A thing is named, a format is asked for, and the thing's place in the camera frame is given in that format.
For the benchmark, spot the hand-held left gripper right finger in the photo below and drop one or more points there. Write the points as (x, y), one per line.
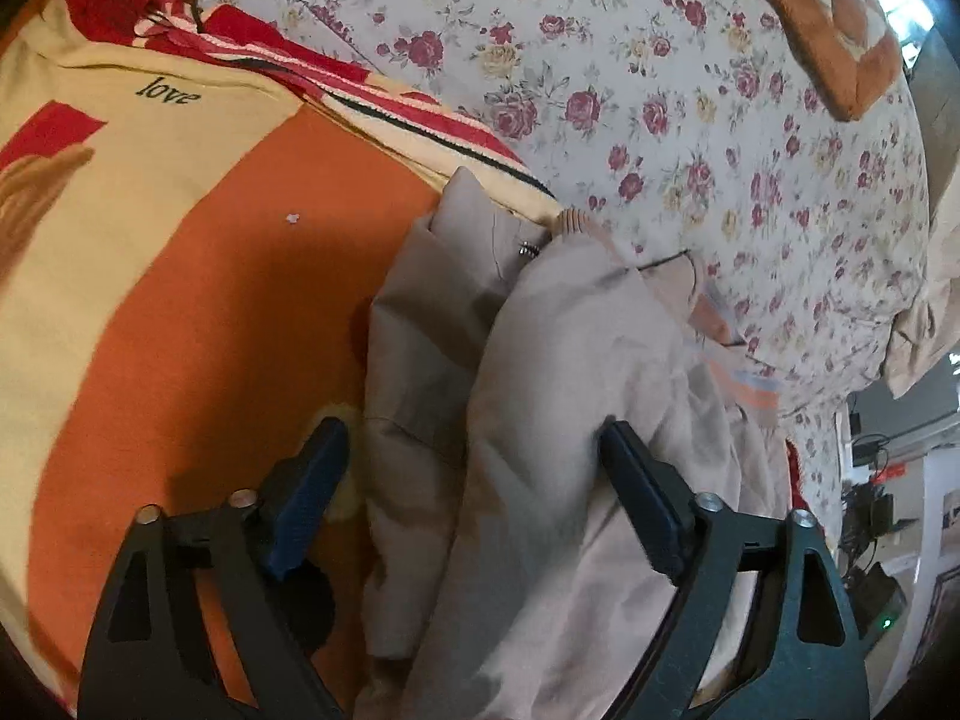
(645, 495)

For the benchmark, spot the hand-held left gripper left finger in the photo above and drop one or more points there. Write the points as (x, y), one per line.
(304, 502)

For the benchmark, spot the beige jacket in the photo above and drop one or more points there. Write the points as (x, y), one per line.
(540, 360)

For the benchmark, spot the rose print fleece blanket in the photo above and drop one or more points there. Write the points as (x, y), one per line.
(187, 277)

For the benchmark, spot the black electronic device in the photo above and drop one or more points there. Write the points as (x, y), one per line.
(881, 600)

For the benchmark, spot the cream frilled cloth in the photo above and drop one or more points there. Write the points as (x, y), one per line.
(919, 345)

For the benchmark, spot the floral bed sheet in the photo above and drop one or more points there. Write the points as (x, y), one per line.
(637, 90)

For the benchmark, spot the red striped knit sweater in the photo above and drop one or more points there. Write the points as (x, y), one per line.
(300, 64)

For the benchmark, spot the orange and cream quilt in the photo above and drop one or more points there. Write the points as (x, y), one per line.
(825, 22)

